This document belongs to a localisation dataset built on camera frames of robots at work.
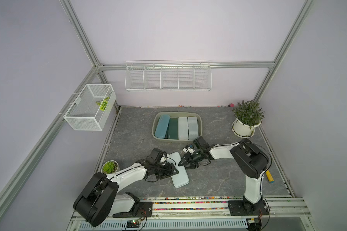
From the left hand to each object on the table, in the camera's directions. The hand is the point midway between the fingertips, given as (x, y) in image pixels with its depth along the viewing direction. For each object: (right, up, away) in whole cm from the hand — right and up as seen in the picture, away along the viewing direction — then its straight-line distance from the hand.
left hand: (175, 174), depth 82 cm
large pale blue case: (+4, -2, -1) cm, 4 cm away
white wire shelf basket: (-5, +62, +17) cm, 65 cm away
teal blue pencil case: (-10, +27, +24) cm, 38 cm away
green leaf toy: (-41, +41, -1) cm, 58 cm away
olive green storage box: (-16, +34, +26) cm, 46 cm away
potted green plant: (+46, +34, +8) cm, 58 cm away
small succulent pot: (-36, +6, -4) cm, 37 cm away
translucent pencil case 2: (+12, +26, +23) cm, 37 cm away
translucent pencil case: (+5, +25, +20) cm, 33 cm away
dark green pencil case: (-3, +24, +22) cm, 33 cm away
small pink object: (+48, +45, +42) cm, 78 cm away
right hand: (+3, +4, +4) cm, 6 cm away
